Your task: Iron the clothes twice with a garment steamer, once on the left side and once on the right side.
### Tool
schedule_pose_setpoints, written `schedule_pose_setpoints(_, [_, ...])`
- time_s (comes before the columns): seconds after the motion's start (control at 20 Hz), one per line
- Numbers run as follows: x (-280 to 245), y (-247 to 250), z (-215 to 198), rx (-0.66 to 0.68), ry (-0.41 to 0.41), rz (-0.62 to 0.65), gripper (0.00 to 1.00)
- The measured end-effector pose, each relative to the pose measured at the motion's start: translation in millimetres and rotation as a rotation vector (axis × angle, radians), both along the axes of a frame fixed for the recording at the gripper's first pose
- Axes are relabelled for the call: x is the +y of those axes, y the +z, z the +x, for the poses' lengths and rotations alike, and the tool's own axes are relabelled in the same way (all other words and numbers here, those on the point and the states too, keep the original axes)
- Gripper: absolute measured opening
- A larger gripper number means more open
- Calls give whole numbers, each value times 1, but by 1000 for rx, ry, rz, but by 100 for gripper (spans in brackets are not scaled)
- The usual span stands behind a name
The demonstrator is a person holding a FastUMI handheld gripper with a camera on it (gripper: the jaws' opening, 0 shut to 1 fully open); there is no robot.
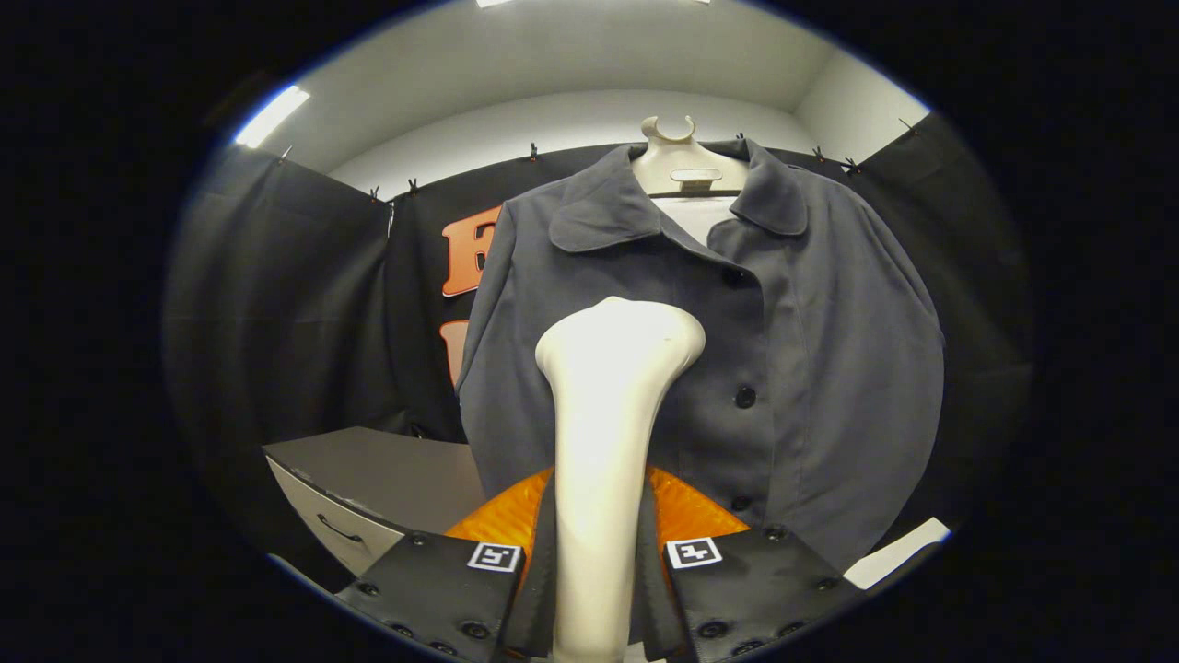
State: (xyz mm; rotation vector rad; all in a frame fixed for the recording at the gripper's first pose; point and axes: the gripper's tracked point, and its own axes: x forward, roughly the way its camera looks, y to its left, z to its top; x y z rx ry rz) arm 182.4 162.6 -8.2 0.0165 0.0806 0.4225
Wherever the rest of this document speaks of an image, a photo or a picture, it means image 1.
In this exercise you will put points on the white side table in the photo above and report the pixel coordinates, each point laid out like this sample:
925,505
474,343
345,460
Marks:
893,552

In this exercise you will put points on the row of black cloth clips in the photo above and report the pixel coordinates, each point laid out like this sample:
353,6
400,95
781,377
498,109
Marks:
532,151

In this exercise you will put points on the white garment steamer head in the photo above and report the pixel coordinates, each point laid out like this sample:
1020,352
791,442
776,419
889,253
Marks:
608,414

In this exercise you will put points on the long ceiling strip light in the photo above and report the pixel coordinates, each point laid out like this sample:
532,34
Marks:
272,117

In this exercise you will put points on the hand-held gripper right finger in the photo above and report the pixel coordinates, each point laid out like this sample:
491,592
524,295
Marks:
764,580

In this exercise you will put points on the grey button-up shirt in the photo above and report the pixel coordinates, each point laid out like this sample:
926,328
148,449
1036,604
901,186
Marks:
829,368

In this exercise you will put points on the grey-topped drawer cabinet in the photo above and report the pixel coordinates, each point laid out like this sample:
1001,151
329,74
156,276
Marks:
396,470

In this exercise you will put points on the cream plastic hanger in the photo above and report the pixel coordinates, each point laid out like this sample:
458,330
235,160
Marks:
686,161

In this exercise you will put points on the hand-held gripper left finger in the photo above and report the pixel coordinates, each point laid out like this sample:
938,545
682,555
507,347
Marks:
433,589

